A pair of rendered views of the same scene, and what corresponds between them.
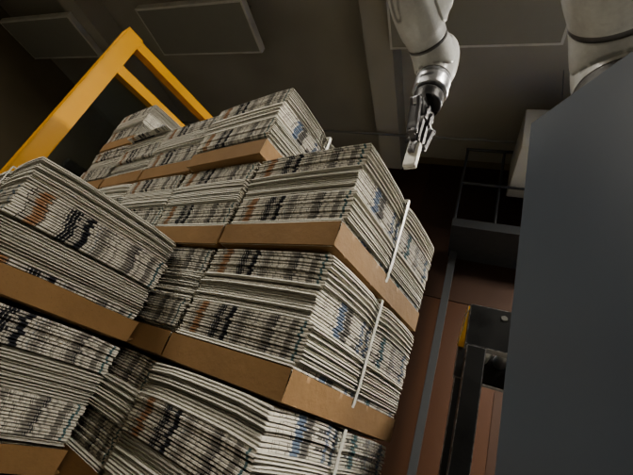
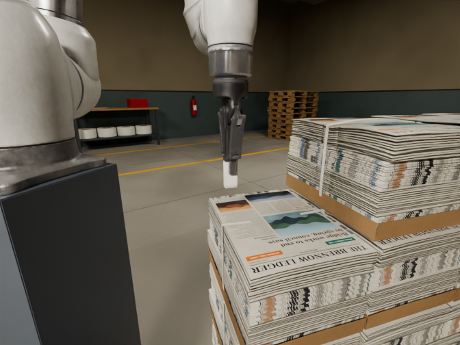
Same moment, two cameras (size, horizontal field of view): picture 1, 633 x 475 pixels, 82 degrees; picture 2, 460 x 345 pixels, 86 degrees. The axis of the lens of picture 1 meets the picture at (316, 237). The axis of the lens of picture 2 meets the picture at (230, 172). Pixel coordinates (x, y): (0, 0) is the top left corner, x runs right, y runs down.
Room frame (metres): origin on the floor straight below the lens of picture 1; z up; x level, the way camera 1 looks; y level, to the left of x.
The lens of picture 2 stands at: (0.95, -0.61, 1.13)
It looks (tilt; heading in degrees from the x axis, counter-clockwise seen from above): 17 degrees down; 121
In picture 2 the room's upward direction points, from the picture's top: straight up
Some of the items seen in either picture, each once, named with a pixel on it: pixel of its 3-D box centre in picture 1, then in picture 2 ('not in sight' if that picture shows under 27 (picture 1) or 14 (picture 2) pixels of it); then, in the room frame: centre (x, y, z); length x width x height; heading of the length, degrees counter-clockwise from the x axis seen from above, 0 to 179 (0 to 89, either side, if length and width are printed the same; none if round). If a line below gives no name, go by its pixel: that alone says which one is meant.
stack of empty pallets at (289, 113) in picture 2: not in sight; (292, 114); (-1.33, 6.65, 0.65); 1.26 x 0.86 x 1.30; 70
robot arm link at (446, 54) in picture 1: (436, 57); (228, 5); (0.65, -0.13, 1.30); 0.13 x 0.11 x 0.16; 135
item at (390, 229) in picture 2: not in sight; (395, 208); (1.01, 0.09, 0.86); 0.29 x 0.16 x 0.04; 48
